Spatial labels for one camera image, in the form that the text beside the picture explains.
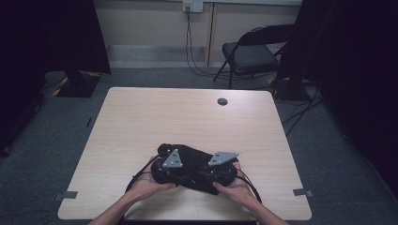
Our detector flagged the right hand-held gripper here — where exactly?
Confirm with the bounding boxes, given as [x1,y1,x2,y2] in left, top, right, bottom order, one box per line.
[203,151,240,188]

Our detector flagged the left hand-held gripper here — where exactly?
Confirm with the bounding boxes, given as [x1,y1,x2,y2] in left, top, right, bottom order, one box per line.
[150,148,184,186]

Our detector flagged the black pants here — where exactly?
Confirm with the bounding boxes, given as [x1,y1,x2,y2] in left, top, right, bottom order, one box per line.
[150,142,240,197]

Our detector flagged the person's left hand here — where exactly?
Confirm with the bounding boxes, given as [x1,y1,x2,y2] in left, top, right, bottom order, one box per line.
[129,155,177,202]

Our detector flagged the person's right hand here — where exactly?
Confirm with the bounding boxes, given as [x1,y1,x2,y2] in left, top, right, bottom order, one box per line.
[212,160,258,210]

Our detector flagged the grey tape strip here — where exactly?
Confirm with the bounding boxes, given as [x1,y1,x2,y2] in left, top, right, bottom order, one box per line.
[292,187,314,198]
[53,190,79,202]

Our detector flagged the black stand base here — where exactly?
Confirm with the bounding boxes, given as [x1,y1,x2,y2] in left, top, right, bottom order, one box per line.
[270,76,312,102]
[56,69,101,98]

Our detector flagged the black folding chair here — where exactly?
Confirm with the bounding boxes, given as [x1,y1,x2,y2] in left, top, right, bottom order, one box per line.
[213,23,296,90]

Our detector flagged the yellow floor tape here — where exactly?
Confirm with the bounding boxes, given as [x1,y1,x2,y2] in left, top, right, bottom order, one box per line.
[52,71,103,98]

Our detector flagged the black curtain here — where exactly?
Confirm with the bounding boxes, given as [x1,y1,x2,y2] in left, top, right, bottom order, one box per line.
[0,0,113,154]
[277,0,398,199]

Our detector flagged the left hand-held gripper cable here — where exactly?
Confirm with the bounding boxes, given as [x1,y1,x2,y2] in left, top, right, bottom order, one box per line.
[124,154,161,193]

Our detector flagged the hand-held gripper cable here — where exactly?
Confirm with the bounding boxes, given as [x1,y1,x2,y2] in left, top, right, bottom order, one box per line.
[236,168,264,204]
[124,154,161,193]

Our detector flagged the right hand-held gripper cable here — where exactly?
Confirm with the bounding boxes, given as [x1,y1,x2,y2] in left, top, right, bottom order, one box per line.
[236,168,264,204]

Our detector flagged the black floor cables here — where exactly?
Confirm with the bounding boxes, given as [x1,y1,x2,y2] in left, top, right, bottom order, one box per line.
[281,83,325,137]

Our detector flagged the black wall socket cable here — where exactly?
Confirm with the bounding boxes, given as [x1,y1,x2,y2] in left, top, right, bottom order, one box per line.
[184,7,222,78]
[187,12,233,80]

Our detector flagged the white wall socket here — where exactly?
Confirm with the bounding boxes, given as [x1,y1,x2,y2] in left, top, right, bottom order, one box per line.
[182,0,205,14]

